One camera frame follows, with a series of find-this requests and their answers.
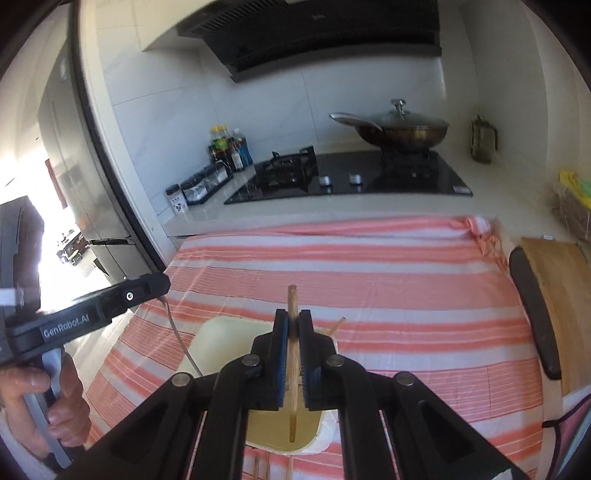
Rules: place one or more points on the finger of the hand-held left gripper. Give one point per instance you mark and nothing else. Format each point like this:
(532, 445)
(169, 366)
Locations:
(143, 290)

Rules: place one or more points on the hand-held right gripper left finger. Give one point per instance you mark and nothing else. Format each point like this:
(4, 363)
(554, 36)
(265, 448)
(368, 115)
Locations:
(279, 364)

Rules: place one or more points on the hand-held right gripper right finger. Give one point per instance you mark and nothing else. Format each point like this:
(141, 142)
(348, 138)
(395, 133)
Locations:
(307, 364)

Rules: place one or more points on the cream ribbed utensil holder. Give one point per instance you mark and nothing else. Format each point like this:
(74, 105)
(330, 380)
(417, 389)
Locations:
(221, 337)

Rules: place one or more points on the wooden chopstick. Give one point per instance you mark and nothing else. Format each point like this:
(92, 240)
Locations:
(289, 468)
(339, 323)
(292, 300)

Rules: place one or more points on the person's left hand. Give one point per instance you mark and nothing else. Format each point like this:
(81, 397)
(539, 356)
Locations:
(23, 383)

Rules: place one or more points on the black-lidded spice jar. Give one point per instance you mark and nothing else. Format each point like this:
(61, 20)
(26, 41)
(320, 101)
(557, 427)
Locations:
(177, 199)

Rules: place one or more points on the pink striped cloth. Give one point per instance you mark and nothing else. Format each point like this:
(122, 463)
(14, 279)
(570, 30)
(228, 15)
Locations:
(392, 286)

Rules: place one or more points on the grey refrigerator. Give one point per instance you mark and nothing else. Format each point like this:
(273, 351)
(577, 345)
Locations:
(78, 184)

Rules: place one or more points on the small white bottle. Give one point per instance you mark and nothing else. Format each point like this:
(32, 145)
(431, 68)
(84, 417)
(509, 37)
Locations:
(237, 161)

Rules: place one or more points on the yellow-capped oil bottle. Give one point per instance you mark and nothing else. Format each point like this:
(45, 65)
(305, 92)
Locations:
(219, 143)

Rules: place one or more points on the blue-labelled bottle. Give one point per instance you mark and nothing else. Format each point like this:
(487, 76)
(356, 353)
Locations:
(248, 154)

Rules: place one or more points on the dark sauce bottle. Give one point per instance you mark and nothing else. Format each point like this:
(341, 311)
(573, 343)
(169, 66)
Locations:
(238, 138)

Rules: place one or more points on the black burner grate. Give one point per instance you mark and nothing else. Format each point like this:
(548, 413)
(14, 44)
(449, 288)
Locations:
(286, 168)

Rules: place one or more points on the black glass gas stove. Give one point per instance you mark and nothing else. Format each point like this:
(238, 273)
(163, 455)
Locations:
(360, 164)

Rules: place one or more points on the black oblong pad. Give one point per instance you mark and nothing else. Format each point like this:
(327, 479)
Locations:
(535, 314)

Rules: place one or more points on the dark wok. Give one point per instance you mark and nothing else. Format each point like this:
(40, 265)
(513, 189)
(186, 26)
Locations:
(401, 137)

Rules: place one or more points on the glass wok lid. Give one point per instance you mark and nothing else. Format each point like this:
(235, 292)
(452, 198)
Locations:
(408, 121)

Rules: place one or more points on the wooden cutting board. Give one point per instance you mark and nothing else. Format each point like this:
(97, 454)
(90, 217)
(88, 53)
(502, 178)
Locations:
(563, 300)

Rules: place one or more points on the pink cloth with black trim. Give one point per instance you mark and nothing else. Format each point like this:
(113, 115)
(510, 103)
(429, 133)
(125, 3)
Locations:
(575, 443)

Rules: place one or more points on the glass oil jug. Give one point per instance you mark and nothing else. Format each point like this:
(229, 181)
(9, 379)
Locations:
(482, 141)

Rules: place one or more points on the black range hood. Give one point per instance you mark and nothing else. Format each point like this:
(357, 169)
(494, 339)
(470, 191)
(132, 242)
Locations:
(323, 37)

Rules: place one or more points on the yellow-green bag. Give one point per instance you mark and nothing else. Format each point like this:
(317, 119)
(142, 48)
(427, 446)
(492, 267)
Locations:
(575, 181)

